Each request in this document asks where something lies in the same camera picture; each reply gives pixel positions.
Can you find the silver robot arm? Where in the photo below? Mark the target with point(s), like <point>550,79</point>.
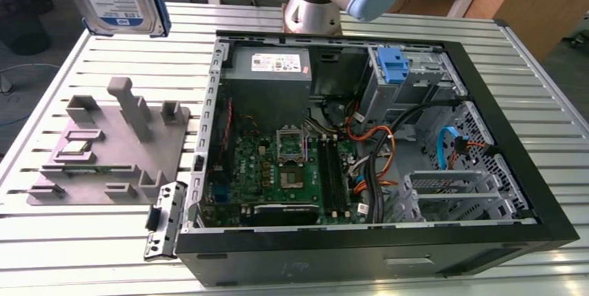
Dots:
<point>308,13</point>

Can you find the metal disk bay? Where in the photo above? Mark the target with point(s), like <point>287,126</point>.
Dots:
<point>460,196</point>

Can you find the grey power supply unit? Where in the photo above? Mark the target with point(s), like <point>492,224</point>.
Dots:
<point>271,103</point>

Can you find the CPU socket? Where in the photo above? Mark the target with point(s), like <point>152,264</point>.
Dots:
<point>294,178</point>

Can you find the black RAM slot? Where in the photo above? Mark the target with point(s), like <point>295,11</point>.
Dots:
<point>340,175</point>
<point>328,175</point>

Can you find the green motherboard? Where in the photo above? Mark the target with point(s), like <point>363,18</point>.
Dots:
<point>251,185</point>

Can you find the blue expansion slot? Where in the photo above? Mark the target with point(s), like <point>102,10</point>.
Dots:
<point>222,194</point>

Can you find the black graphics card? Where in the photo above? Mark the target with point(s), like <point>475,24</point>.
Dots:
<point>280,215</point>

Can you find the metal drive cage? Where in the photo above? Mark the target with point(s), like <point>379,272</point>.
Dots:
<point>400,99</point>

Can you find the blue plastic drive latch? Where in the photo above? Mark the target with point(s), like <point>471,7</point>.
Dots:
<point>391,68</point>

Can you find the black open PC case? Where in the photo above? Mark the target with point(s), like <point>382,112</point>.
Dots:
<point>322,265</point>

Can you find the grey parts rack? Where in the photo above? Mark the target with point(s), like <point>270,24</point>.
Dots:
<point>111,154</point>

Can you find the green RAM stick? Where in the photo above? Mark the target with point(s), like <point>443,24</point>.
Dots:
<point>86,172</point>

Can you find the silver CPU chip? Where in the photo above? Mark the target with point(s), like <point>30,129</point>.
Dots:
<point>76,148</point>

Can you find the grey card retention bracket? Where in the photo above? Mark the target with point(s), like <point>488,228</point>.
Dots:
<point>168,220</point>

